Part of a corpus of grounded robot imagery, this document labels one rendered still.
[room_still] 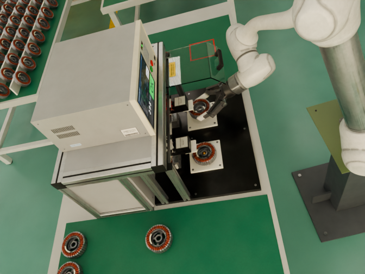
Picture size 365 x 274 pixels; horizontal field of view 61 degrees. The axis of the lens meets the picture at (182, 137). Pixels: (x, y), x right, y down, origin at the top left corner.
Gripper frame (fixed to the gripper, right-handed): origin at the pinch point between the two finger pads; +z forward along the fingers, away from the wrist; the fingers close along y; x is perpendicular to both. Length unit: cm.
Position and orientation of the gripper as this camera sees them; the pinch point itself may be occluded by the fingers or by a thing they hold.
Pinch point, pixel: (200, 108)
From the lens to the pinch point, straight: 155.3
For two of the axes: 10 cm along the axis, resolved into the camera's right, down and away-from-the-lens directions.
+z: -7.0, 4.4, 5.7
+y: -0.3, -8.1, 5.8
